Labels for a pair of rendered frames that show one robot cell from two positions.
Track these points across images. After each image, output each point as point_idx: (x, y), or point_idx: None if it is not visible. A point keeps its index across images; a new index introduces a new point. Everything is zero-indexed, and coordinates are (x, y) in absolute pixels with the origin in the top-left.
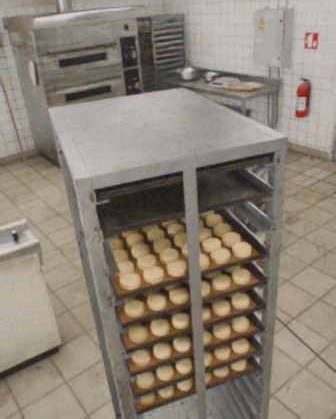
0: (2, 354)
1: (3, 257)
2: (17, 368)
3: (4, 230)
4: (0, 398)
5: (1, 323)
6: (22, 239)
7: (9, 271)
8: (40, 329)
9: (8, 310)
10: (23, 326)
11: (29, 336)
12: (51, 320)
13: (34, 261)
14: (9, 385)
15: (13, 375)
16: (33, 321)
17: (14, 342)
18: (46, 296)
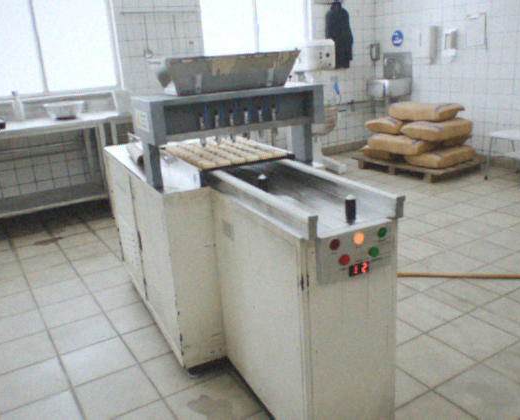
0: (256, 368)
1: (271, 209)
2: (273, 417)
3: (365, 193)
4: (223, 414)
5: (259, 319)
6: (351, 220)
7: (270, 241)
8: (289, 393)
9: (265, 308)
10: (275, 358)
11: (279, 385)
12: (302, 399)
13: (295, 255)
14: (246, 418)
15: (265, 419)
16: (284, 366)
17: (266, 369)
18: (302, 344)
